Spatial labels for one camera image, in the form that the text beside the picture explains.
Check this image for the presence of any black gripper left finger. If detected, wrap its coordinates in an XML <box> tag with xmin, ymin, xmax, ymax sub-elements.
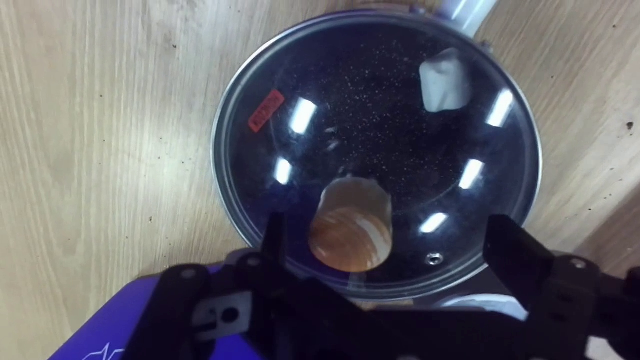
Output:
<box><xmin>121</xmin><ymin>211</ymin><xmax>336</xmax><ymax>360</ymax></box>

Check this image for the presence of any small white lump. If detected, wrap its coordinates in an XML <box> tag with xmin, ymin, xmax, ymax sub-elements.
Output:
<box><xmin>417</xmin><ymin>47</ymin><xmax>474</xmax><ymax>117</ymax></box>

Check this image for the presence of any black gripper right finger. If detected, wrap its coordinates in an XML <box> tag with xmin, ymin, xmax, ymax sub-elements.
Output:
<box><xmin>481</xmin><ymin>212</ymin><xmax>640</xmax><ymax>360</ymax></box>

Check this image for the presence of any glass lid with wooden knob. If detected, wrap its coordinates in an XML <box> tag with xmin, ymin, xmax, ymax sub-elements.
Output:
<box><xmin>209</xmin><ymin>6</ymin><xmax>545</xmax><ymax>302</ymax></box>

